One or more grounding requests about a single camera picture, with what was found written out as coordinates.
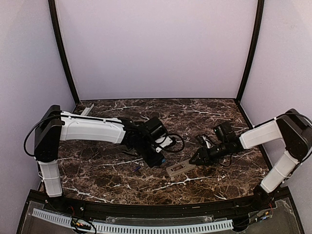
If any grey remote control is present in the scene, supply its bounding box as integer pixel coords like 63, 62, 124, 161
166, 160, 196, 177

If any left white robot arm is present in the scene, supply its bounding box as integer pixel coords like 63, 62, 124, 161
34, 105, 174, 197

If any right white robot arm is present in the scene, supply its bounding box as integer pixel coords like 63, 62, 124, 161
189, 109, 312, 204

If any small white bar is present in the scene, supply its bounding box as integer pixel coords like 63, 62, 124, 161
80, 103, 94, 116

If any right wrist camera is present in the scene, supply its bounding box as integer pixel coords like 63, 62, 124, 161
195, 134, 214, 148

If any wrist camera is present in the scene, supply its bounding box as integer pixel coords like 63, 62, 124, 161
195, 134, 214, 148
156, 135, 176, 153

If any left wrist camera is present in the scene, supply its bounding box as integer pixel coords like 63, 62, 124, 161
156, 135, 176, 153

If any right grey cable duct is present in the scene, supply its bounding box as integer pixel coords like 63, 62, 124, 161
92, 219, 234, 233

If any grey cable duct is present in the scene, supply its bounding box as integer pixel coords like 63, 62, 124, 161
32, 208, 71, 228
92, 219, 234, 233

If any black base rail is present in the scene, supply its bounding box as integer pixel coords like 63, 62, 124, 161
26, 190, 276, 222

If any left grey cable duct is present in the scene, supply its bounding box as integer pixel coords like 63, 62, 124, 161
32, 208, 71, 228

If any right black frame post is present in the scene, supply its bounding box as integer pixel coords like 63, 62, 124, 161
235, 0, 265, 105

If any black frame post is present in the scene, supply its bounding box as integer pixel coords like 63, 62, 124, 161
48, 0, 80, 105
235, 0, 265, 105

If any left black frame post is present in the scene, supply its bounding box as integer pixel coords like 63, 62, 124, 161
48, 0, 80, 105

